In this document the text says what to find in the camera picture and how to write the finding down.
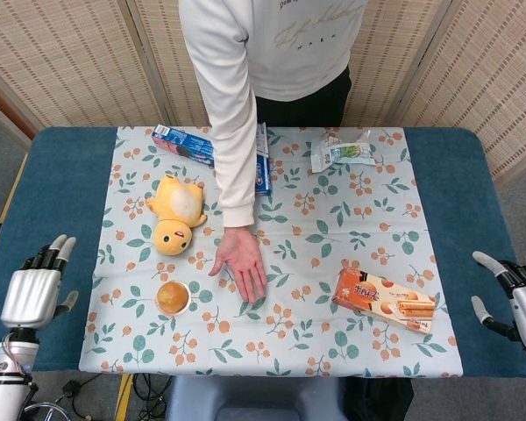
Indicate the orange pudding cup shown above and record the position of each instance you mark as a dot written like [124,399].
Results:
[172,297]

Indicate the clear plastic snack bag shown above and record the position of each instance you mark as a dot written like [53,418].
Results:
[339,153]

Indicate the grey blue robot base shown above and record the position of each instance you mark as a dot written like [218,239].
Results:
[254,397]

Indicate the bamboo folding screen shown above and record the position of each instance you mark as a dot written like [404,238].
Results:
[70,57]

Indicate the black bag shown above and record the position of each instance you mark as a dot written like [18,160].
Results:
[379,399]

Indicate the black power plug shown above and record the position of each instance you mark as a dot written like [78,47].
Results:
[72,387]

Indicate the yellow plush toy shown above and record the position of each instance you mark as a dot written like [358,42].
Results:
[177,206]

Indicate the person's white sweatshirt torso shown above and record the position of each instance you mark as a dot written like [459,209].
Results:
[302,44]

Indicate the blue toothpaste box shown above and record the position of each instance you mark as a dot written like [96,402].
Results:
[264,173]

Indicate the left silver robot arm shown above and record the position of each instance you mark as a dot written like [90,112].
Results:
[6,373]

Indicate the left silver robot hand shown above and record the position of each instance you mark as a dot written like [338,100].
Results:
[28,294]

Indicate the person's bare hand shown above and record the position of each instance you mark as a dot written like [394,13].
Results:
[241,254]

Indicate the orange wafer roll box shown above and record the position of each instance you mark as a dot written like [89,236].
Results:
[381,296]

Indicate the dark blue table cover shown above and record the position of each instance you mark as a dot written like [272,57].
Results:
[52,188]

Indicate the blue cookie box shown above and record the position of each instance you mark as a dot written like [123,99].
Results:
[184,144]

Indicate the person's white sleeved arm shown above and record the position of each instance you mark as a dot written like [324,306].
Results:
[232,140]

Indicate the floral print tablecloth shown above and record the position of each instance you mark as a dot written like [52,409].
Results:
[315,245]

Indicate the person's black trousers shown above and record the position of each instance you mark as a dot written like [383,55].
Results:
[302,109]

